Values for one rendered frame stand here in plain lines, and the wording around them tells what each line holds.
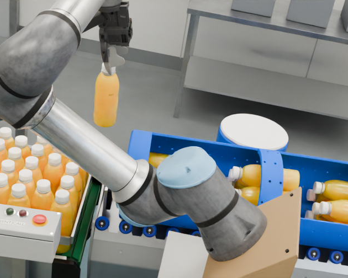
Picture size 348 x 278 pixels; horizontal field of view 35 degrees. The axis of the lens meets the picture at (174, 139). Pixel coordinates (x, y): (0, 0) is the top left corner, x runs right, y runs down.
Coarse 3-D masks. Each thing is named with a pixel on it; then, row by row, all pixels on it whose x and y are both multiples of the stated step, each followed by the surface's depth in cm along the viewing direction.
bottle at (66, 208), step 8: (56, 200) 159; (56, 208) 159; (64, 208) 159; (72, 208) 162; (64, 216) 160; (72, 216) 163; (64, 224) 161; (72, 224) 165; (64, 232) 163; (64, 248) 166
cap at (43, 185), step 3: (39, 180) 163; (42, 180) 163; (45, 180) 163; (48, 180) 163; (39, 183) 162; (42, 183) 162; (45, 183) 162; (48, 183) 162; (39, 186) 161; (42, 186) 160; (45, 186) 161; (48, 186) 161; (39, 189) 161; (42, 189) 161; (45, 189) 161; (48, 189) 162
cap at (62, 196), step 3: (57, 192) 159; (60, 192) 160; (63, 192) 160; (66, 192) 160; (57, 195) 158; (60, 195) 158; (63, 195) 158; (66, 195) 159; (57, 198) 158; (60, 198) 158; (63, 198) 158; (66, 198) 158; (60, 201) 158; (63, 201) 159
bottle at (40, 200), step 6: (36, 192) 163; (42, 192) 162; (48, 192) 162; (36, 198) 162; (42, 198) 162; (48, 198) 163; (54, 198) 166; (36, 204) 162; (42, 204) 162; (48, 204) 163; (48, 210) 164
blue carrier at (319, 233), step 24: (144, 144) 165; (168, 144) 183; (192, 144) 181; (216, 144) 175; (264, 168) 165; (288, 168) 187; (312, 168) 186; (336, 168) 185; (264, 192) 162; (120, 216) 168; (312, 240) 169; (336, 240) 168
